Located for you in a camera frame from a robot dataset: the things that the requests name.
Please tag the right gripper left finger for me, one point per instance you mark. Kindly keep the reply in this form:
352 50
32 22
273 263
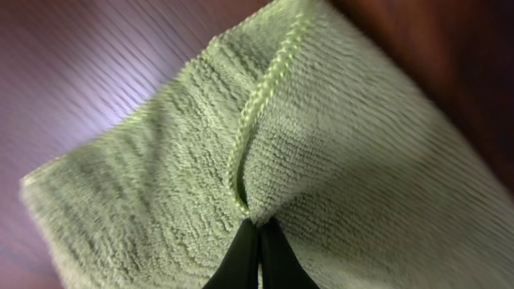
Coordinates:
239 267

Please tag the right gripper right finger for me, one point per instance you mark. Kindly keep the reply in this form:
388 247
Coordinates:
280 266

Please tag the green microfiber cloth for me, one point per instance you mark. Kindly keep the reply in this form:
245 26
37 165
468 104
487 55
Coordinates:
292 114

